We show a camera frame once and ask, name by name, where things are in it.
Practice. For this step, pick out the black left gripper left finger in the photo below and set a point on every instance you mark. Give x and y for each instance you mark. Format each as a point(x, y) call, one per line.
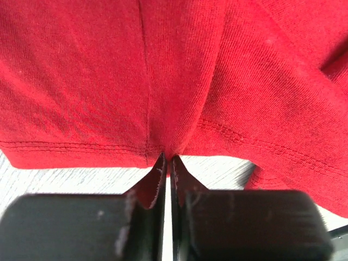
point(126, 226)

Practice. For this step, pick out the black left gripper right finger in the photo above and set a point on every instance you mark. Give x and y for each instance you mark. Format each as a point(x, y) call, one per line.
point(243, 224)

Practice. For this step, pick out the dark red t-shirt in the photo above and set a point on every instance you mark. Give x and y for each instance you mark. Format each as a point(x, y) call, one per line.
point(116, 83)

